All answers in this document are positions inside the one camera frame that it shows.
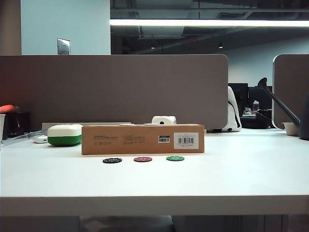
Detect clear acrylic tray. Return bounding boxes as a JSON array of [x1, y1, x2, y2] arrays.
[[0, 130, 43, 148]]

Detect metal wall outlet plate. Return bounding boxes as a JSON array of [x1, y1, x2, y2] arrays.
[[57, 38, 70, 55]]

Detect black computer monitor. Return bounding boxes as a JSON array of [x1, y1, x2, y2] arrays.
[[228, 83, 249, 117], [248, 86, 273, 111]]

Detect grey partition with white rim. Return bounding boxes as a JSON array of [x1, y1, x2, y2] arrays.
[[272, 54, 309, 129]]

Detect orange object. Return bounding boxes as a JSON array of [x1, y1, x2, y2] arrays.
[[0, 104, 18, 114]]

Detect wide grey desk partition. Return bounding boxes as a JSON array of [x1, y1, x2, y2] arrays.
[[0, 54, 229, 132]]

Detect brown cardboard box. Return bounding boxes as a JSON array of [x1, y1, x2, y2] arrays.
[[81, 124, 205, 155]]

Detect black pen holder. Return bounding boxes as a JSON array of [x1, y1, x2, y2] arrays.
[[5, 111, 31, 139]]

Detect grey watering can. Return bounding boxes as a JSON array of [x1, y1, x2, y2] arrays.
[[257, 77, 309, 141]]

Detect black bowl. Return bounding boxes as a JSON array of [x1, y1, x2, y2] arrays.
[[240, 109, 274, 129]]

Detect white and green case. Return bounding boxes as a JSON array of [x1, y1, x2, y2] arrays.
[[47, 123, 84, 146]]

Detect white and black figure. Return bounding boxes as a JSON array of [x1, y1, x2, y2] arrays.
[[221, 86, 242, 132]]

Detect small white bowl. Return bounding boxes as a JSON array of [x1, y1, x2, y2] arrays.
[[281, 121, 300, 136]]

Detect long ceiling light strip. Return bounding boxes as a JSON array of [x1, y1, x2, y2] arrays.
[[110, 19, 309, 27]]

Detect white cup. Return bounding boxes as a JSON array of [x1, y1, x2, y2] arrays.
[[0, 113, 6, 142]]

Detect black poker chip 100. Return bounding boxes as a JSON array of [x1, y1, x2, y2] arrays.
[[102, 157, 123, 164]]

